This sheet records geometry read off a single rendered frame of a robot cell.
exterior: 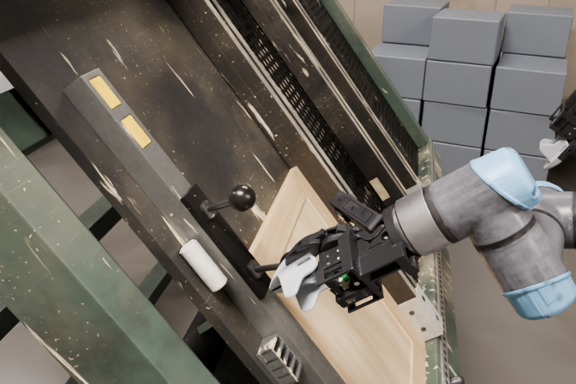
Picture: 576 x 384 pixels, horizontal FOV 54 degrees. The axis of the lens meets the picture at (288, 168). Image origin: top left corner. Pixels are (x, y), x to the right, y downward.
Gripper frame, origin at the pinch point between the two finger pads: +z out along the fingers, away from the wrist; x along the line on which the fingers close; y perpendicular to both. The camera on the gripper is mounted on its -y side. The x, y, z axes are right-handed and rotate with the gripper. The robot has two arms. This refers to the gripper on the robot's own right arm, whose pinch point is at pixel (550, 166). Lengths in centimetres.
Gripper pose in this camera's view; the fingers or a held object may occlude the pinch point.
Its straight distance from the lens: 153.1
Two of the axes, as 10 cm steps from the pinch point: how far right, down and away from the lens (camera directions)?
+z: -4.3, 7.4, 5.2
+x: -3.8, 3.7, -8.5
